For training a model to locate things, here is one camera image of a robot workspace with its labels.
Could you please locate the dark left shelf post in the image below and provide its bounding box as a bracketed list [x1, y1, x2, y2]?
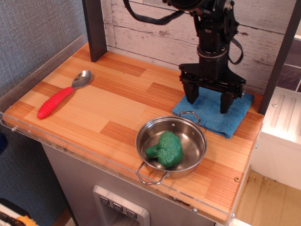
[82, 0, 107, 62]

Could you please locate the dark shelf post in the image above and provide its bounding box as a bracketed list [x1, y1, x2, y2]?
[82, 0, 107, 62]
[258, 0, 301, 115]

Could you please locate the yellow object bottom left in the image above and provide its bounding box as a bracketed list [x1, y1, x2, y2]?
[16, 216, 37, 226]

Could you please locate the grey cabinet button panel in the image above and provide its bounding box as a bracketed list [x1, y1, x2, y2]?
[93, 185, 151, 226]

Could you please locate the blue cloth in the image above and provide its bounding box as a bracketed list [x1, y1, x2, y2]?
[172, 88, 254, 138]

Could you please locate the red handled metal spoon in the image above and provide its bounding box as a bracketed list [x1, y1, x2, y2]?
[37, 70, 92, 119]

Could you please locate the green toy broccoli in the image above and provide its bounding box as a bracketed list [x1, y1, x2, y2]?
[145, 131, 183, 168]

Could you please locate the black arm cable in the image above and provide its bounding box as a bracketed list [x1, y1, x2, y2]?
[122, 0, 185, 26]

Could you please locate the stainless steel pan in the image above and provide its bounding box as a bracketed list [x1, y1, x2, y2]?
[135, 112, 207, 185]

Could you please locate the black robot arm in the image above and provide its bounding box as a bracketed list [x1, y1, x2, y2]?
[165, 0, 246, 114]

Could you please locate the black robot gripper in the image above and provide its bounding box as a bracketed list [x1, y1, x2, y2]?
[179, 50, 246, 114]

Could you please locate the dark right shelf post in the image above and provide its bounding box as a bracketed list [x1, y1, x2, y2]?
[258, 0, 301, 115]

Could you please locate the clear acrylic table guard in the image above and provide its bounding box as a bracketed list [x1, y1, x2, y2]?
[1, 45, 263, 225]

